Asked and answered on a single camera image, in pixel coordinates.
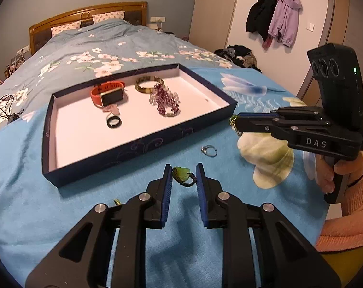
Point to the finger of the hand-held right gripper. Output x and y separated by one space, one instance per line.
259 126
295 114

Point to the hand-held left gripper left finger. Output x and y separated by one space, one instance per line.
167 198

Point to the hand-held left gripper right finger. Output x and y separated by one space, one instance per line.
202 198

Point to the dark blue shallow box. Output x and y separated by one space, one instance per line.
139 126

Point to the small pink charm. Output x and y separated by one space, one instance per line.
112 108

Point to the amber bangle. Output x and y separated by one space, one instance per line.
139 89

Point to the orange smart watch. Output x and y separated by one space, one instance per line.
94 94

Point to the person's right forearm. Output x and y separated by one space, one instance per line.
355 216

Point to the person's right hand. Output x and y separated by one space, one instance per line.
325 174

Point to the pile of dark clothes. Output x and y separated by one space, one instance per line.
238 55

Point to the dark red scarf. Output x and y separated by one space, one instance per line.
267 42

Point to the light blue flower blanket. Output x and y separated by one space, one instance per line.
79 216

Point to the purple jacket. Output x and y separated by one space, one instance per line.
286 18

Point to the black jacket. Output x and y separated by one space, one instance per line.
259 15

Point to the beige wardrobe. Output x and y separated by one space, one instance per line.
214 6

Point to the bedside clutter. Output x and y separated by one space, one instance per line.
15 64
162 28

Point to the person's yellow trousers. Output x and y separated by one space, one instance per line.
349 267

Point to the blue floral duvet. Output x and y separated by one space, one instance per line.
79 45

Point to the white dotted pillow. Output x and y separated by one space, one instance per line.
66 28
108 16

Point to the wooden bed headboard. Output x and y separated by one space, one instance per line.
88 8

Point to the white light switch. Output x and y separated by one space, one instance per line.
311 26

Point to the white wall socket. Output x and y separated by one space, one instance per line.
157 18
22 50

